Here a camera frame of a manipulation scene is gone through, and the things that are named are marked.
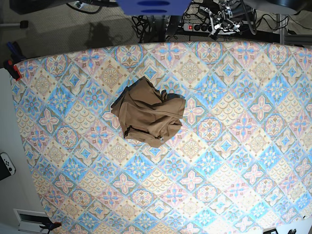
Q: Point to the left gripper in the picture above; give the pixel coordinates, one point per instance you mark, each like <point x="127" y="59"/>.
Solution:
<point x="223" y="20"/>

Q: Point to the brown t-shirt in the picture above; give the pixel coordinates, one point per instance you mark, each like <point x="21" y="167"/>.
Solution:
<point x="147" y="114"/>

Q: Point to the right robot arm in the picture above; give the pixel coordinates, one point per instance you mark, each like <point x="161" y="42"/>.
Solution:
<point x="78" y="5"/>

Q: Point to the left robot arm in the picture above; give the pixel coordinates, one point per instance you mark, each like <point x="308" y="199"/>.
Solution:
<point x="283" y="7"/>

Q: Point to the white power strip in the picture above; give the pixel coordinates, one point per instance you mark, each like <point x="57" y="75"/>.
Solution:
<point x="197" y="27"/>

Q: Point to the patterned tile tablecloth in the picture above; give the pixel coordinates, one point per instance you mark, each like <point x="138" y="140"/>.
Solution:
<point x="241" y="161"/>

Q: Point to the red black clamp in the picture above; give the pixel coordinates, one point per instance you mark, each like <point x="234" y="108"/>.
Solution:
<point x="12" y="69"/>

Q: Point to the white game controller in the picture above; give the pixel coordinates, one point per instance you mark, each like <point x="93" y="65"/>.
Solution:
<point x="8" y="164"/>

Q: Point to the orange black clamp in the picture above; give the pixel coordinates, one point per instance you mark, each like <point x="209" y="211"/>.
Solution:
<point x="50" y="225"/>

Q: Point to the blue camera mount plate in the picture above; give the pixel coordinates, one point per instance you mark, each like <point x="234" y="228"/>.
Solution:
<point x="154" y="7"/>

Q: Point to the blue clamp handle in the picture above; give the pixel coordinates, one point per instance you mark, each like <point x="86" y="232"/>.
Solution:
<point x="16" y="52"/>

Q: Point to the white wall vent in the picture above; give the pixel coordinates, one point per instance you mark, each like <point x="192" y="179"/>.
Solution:
<point x="30" y="221"/>

